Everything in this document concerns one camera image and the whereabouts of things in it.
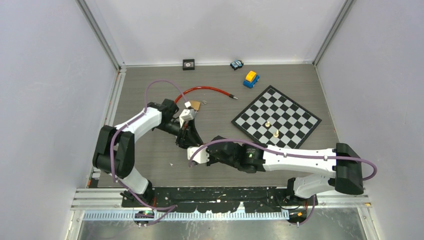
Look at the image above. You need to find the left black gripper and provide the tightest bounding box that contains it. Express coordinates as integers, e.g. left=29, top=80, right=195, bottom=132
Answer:
left=156, top=118, right=203, bottom=150

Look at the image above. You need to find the red cable lock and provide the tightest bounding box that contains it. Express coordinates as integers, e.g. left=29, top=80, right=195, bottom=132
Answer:
left=173, top=86, right=239, bottom=104

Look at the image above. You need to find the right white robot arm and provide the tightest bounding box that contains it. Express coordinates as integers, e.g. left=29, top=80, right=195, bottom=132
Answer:
left=205, top=136, right=364, bottom=205

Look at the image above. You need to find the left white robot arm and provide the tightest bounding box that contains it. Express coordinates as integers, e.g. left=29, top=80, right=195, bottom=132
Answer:
left=92, top=99, right=203, bottom=207

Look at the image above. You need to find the large brass padlock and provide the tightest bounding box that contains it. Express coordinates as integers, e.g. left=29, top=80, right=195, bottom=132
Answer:
left=190, top=100, right=202, bottom=112

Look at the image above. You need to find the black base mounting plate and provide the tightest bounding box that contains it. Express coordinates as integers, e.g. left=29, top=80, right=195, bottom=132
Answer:
left=120, top=186, right=318, bottom=214

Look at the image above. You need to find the black white chessboard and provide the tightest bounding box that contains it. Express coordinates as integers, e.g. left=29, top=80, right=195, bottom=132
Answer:
left=231, top=85, right=322, bottom=149

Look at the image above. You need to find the black square box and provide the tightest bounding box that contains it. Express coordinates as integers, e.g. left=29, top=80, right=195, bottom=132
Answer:
left=182, top=58, right=195, bottom=71

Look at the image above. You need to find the yellow blue toy car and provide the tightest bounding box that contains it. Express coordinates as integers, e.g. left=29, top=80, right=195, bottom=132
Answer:
left=243, top=70, right=260, bottom=89

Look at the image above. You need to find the small blue toy car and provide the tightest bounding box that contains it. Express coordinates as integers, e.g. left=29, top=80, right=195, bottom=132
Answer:
left=229, top=59, right=244, bottom=71

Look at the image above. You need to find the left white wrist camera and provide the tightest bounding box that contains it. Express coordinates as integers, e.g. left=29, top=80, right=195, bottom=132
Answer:
left=179, top=101, right=196, bottom=129

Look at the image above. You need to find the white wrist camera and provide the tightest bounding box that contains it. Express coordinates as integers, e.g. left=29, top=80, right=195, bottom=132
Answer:
left=187, top=146, right=209, bottom=164
left=179, top=101, right=196, bottom=129

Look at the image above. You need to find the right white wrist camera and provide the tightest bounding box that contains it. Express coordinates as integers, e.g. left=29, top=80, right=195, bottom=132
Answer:
left=187, top=146, right=209, bottom=164

